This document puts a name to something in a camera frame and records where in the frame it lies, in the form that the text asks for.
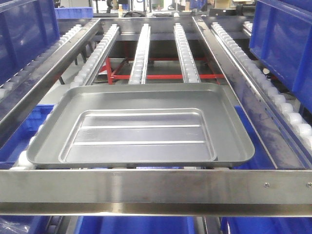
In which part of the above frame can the silver metal tray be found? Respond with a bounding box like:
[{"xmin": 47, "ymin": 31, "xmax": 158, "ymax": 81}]
[{"xmin": 26, "ymin": 83, "xmax": 255, "ymax": 169}]

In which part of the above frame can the lower blue bin under tray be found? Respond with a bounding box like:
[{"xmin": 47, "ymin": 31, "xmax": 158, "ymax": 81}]
[{"xmin": 0, "ymin": 104, "xmax": 272, "ymax": 234}]

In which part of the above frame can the centre white roller track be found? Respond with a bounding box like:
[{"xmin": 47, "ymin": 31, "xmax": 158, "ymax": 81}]
[{"xmin": 128, "ymin": 23, "xmax": 151, "ymax": 84}]

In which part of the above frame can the right-centre white roller track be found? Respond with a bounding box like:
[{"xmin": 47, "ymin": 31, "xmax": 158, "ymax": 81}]
[{"xmin": 174, "ymin": 23, "xmax": 201, "ymax": 83}]

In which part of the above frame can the steel front crossbar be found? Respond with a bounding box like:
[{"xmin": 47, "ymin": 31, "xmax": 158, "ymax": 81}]
[{"xmin": 0, "ymin": 169, "xmax": 312, "ymax": 217}]

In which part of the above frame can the background blue crate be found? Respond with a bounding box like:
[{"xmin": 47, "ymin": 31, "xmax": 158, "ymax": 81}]
[{"xmin": 55, "ymin": 7, "xmax": 94, "ymax": 19}]

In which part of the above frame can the left-centre white roller track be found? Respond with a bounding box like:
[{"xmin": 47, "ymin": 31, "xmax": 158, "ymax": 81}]
[{"xmin": 10, "ymin": 24, "xmax": 119, "ymax": 170}]

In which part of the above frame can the far left white roller track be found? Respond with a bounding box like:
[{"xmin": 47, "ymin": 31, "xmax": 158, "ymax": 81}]
[{"xmin": 0, "ymin": 24, "xmax": 82, "ymax": 100}]

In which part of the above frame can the far right white roller track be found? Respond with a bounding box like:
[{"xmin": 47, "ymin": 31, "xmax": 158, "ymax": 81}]
[{"xmin": 211, "ymin": 22, "xmax": 312, "ymax": 150}]

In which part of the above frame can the right blue plastic bin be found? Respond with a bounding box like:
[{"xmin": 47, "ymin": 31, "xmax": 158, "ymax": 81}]
[{"xmin": 250, "ymin": 0, "xmax": 312, "ymax": 110}]

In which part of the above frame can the blue plastic bin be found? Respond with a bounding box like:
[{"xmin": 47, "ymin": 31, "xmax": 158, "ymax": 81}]
[
  {"xmin": 0, "ymin": 0, "xmax": 59, "ymax": 84},
  {"xmin": 250, "ymin": 0, "xmax": 312, "ymax": 110}
]

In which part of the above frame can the left blue plastic bin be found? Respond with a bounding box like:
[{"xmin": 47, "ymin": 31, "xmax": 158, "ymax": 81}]
[{"xmin": 0, "ymin": 0, "xmax": 59, "ymax": 84}]

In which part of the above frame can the red metal frame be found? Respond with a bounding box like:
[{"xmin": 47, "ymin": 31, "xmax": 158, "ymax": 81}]
[{"xmin": 102, "ymin": 57, "xmax": 224, "ymax": 84}]

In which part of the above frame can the right steel divider rail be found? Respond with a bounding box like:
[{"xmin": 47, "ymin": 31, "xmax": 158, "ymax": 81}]
[{"xmin": 193, "ymin": 16, "xmax": 312, "ymax": 170}]

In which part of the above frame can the steel divider rail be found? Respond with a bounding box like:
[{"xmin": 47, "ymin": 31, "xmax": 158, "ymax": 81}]
[
  {"xmin": 0, "ymin": 19, "xmax": 101, "ymax": 146},
  {"xmin": 193, "ymin": 16, "xmax": 312, "ymax": 170}
]

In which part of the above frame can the left steel divider rail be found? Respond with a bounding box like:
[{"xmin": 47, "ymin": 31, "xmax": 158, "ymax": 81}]
[{"xmin": 0, "ymin": 19, "xmax": 101, "ymax": 146}]

